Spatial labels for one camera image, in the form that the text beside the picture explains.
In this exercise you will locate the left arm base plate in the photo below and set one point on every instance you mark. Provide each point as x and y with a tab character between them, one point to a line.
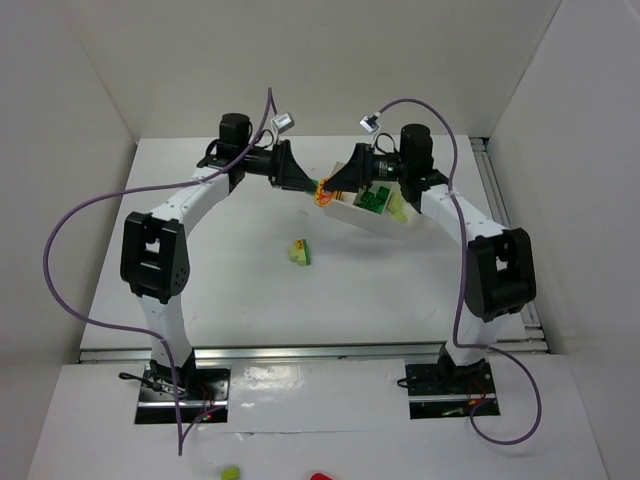
155	404

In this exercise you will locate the white divided plastic container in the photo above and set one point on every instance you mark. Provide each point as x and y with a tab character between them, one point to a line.
343	208

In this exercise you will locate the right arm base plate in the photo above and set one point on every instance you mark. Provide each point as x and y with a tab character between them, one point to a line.
434	394

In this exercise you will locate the red object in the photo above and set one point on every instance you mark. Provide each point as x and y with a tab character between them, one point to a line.
320	476

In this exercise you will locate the yellow orange lego piece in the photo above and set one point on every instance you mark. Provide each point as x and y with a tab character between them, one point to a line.
323	197

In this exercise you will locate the aluminium rail frame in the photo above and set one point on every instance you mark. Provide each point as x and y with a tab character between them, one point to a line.
215	247

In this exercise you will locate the pale green lego brick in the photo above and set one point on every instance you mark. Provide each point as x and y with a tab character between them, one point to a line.
395	208

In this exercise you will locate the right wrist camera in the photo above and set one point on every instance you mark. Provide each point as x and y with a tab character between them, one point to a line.
370	123

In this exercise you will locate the pale yellow green lego stack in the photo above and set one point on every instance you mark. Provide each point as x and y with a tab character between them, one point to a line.
299	253

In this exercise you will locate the green two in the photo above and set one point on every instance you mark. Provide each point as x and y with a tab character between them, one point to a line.
373	201

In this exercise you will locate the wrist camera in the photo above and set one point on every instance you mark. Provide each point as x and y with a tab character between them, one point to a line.
370	123
282	122

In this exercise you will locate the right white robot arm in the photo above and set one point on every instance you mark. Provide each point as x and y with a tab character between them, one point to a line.
497	272

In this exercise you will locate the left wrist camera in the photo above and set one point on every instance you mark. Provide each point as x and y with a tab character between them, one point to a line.
282	122

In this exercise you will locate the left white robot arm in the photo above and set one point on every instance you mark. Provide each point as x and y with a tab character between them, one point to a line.
154	257

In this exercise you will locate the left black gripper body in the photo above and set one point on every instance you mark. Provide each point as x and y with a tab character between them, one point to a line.
279	163

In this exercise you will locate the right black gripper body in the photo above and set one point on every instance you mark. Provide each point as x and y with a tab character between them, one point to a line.
363	167

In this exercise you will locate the lime green object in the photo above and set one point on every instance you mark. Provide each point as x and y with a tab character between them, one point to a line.
230	473

